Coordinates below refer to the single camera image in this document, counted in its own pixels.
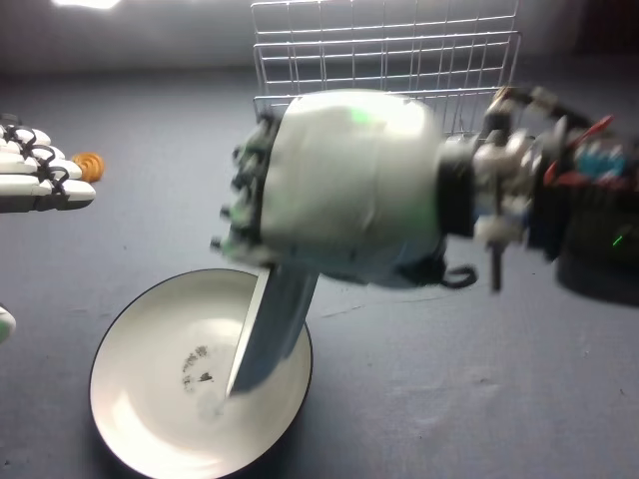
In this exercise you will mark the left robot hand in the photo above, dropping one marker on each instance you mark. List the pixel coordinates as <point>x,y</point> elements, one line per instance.
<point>30,169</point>

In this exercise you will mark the white plate with dark rim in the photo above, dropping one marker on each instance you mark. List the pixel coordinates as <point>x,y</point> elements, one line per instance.
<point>272,329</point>
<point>150,359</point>

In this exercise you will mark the orange spiral pastry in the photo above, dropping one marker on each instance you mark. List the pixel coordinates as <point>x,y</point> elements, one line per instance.
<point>90,167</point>

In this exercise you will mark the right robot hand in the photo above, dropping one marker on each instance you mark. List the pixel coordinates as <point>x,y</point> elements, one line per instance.
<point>349,174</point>

